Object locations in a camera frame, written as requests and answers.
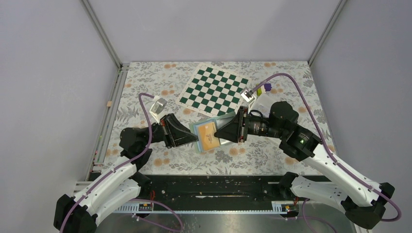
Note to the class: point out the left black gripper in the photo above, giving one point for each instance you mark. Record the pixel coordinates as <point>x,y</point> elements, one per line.
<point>175,133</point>

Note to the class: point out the green leather card holder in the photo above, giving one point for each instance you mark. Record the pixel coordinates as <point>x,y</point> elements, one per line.
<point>193,129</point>

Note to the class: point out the green purple toy block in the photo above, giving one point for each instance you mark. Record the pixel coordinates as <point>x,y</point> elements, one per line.
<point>265,88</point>

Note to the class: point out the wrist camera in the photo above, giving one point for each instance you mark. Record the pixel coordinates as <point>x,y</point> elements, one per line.
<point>248,95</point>
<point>157,108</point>

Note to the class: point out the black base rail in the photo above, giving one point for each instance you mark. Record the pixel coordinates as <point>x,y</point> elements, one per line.
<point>204,194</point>

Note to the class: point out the clear plastic compartment tray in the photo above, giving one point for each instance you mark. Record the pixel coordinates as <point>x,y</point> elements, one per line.
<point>263,104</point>

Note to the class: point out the orange credit card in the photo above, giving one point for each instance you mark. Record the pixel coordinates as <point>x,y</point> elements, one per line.
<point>206,136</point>

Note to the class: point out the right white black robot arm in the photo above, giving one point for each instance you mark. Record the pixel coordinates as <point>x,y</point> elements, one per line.
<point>360,199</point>

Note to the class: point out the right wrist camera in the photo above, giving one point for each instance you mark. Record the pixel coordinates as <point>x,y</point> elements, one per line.
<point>248,95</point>

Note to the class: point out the green white chessboard mat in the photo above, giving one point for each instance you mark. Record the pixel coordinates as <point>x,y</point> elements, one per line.
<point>213,91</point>

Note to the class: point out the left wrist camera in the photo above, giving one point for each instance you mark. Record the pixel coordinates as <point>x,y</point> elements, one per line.
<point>157,108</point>

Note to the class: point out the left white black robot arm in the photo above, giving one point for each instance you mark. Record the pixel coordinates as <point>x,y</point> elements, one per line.
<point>86,210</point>

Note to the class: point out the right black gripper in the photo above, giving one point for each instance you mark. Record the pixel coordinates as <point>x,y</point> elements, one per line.
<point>235,129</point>

